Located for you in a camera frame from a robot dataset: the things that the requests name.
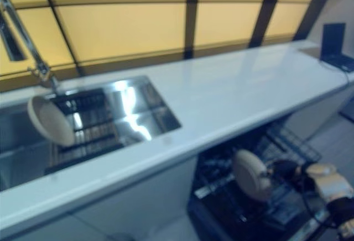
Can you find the white cabinet door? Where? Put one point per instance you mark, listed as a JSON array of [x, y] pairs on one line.
[[138, 205], [318, 111], [41, 231]]

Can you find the chrome kitchen faucet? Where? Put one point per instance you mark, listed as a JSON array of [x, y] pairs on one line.
[[25, 33]]

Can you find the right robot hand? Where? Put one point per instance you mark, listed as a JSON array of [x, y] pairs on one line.
[[287, 172]]

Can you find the stainless steel sink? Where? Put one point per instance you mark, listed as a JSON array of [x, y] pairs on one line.
[[143, 108]]

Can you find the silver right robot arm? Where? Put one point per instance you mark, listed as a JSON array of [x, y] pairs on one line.
[[332, 185]]

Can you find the black laptop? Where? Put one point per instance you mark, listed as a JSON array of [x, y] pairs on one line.
[[333, 42]]

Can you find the black dish drying rack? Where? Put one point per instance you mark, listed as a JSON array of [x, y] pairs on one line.
[[94, 130]]

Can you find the beige round plate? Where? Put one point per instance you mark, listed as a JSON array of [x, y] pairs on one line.
[[249, 174], [52, 122]]

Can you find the black built-in dishwasher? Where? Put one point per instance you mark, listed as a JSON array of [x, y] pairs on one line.
[[221, 219]]

